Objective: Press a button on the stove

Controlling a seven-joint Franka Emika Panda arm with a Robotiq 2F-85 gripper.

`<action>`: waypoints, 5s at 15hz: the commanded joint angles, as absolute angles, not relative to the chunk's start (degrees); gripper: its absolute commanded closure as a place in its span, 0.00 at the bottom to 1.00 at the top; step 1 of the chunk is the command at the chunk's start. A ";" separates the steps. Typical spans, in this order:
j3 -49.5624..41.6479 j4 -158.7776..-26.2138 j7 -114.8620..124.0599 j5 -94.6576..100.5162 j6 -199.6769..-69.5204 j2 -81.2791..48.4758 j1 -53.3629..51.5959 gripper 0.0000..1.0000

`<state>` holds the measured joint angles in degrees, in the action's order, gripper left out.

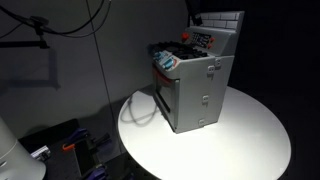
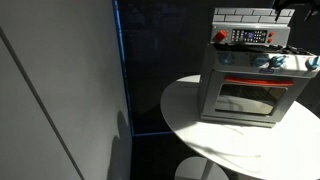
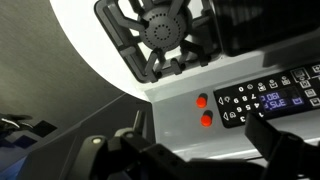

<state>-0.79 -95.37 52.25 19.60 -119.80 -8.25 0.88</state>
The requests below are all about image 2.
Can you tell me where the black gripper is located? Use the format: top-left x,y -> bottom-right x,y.
273,0 -> 320,22

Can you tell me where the blue stove knob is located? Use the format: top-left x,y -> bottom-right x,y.
305,55 -> 320,71
218,51 -> 235,66
269,54 -> 288,69
251,53 -> 270,68

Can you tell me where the black stove burner grate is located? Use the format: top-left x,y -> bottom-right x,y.
213,42 -> 313,56

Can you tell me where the large red stove knob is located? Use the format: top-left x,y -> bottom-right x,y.
213,29 -> 229,43

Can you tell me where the grey toy stove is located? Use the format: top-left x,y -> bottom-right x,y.
198,7 -> 320,129

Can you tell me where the black keypad display panel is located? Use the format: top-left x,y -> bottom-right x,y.
230,28 -> 269,45

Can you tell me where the grey oven door with window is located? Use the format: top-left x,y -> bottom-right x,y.
199,68 -> 310,129

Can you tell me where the red oven door handle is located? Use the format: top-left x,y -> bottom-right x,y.
223,75 -> 296,88

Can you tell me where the white table pedestal base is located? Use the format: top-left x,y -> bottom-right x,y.
174,156 -> 231,180

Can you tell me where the blue frame edge strip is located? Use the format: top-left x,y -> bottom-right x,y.
112,0 -> 175,138

